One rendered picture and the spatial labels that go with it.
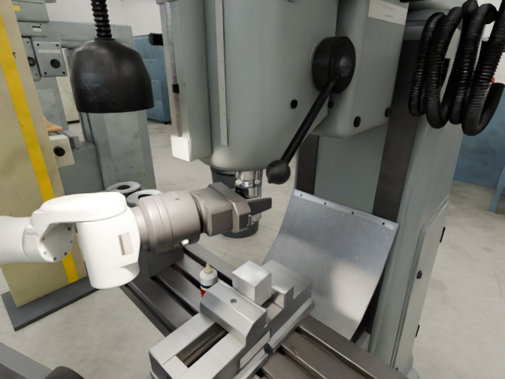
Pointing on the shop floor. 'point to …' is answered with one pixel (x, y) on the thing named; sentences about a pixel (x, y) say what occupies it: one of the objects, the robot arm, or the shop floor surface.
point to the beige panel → (30, 186)
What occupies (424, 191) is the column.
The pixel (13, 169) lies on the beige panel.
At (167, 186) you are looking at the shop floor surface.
